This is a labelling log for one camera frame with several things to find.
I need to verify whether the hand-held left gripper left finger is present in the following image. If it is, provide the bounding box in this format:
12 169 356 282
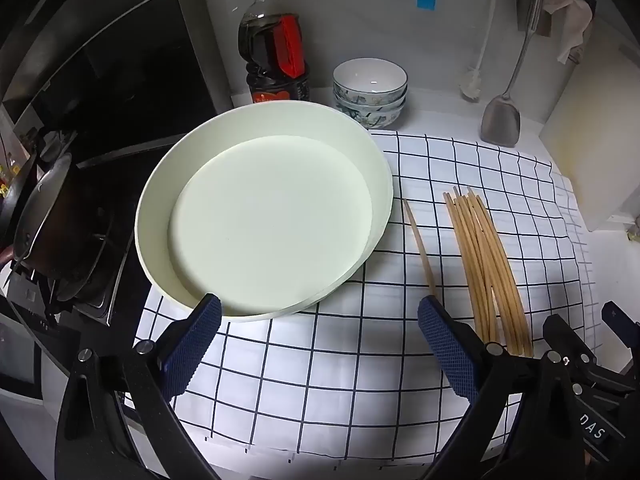
54 292 223 480

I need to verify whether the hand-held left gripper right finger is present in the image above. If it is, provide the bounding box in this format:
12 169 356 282
417 295 588 480

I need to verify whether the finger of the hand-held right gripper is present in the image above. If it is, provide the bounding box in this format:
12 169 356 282
601 301 640 361
542 313 601 378

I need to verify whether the bundle of wooden chopsticks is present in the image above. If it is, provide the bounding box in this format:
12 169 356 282
444 186 535 358

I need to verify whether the white oval basin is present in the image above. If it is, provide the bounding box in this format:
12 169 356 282
135 101 394 322

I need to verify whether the white black checkered cloth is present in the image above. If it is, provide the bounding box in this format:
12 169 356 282
122 130 608 466

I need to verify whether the black built-in oven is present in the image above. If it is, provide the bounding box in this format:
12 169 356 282
0 295 81 403

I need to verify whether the white cutting board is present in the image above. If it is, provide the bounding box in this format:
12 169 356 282
537 35 640 233

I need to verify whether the metal spatula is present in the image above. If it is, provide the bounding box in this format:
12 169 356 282
480 0 546 148

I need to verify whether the floral ceramic bowl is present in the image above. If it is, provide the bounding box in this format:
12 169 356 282
334 92 407 113
336 102 406 130
333 57 408 103

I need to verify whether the white dish brush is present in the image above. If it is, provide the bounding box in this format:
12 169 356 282
459 0 502 101

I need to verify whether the dark soy sauce bottle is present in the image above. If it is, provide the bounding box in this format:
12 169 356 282
237 0 312 107

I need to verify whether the black range hood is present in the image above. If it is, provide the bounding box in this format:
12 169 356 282
0 0 211 171

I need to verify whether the beige hanging rag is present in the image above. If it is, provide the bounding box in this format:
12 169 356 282
542 0 594 65

